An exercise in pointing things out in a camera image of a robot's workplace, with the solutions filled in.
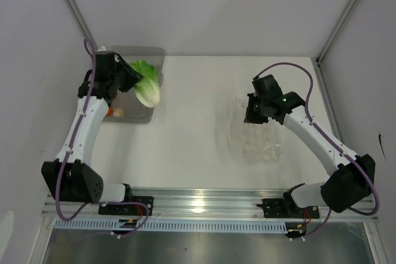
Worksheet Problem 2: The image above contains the green plastic lettuce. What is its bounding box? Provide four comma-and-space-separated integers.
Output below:
130, 60, 161, 108

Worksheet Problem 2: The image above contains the clear zip top bag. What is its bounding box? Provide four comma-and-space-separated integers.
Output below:
227, 96, 283, 165

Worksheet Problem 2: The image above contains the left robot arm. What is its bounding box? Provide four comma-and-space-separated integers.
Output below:
41, 51, 142, 215

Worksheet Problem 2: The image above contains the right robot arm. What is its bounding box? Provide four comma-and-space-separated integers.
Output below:
244, 75, 375, 217

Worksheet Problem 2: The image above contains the clear plastic container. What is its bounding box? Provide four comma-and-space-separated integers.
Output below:
104, 45, 166, 124

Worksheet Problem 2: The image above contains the small garlic bulb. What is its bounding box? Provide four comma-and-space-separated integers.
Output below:
112, 108, 125, 117

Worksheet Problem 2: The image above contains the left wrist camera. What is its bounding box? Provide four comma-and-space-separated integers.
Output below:
97, 45, 108, 52

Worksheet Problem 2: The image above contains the aluminium mounting rail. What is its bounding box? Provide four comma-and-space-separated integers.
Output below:
41, 188, 379, 223

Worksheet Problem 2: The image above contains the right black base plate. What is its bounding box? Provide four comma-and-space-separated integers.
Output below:
256, 198, 320, 219

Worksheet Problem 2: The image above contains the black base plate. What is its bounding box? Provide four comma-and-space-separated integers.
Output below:
98, 196, 154, 216
256, 198, 320, 219

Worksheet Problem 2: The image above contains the white slotted cable duct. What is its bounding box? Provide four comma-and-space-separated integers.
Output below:
54, 218, 288, 234

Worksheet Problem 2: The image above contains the left aluminium frame post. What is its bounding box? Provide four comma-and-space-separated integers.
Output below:
63, 0, 97, 55

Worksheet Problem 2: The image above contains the aluminium frame post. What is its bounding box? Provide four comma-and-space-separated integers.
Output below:
63, 0, 97, 55
316, 0, 360, 67

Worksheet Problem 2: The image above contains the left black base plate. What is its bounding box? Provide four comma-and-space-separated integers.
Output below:
98, 196, 154, 216

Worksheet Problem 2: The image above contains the right aluminium frame post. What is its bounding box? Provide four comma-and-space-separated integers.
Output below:
316, 0, 360, 67

